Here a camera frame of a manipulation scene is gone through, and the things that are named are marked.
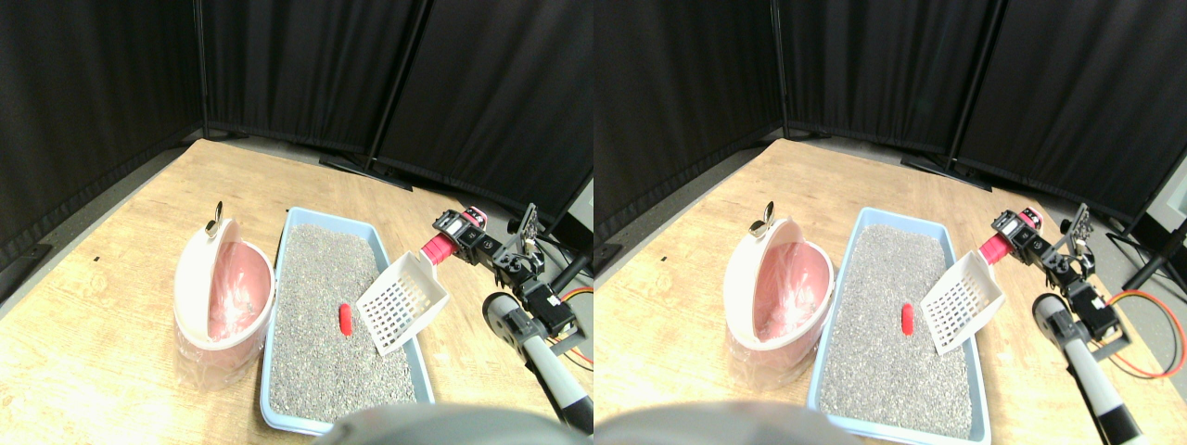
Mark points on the black curtain stand foot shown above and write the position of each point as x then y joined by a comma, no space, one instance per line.
607,260
577,268
1155,267
28,257
950,173
371,174

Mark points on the blue litter tray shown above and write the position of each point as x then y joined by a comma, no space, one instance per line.
315,371
872,371

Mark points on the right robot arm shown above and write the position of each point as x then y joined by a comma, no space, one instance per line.
1087,371
555,371

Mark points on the white bin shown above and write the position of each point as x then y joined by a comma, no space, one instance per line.
199,278
746,278

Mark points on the black curtain stand pole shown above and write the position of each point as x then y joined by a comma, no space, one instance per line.
976,83
401,83
198,65

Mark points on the red lump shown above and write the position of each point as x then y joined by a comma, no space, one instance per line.
345,320
908,319

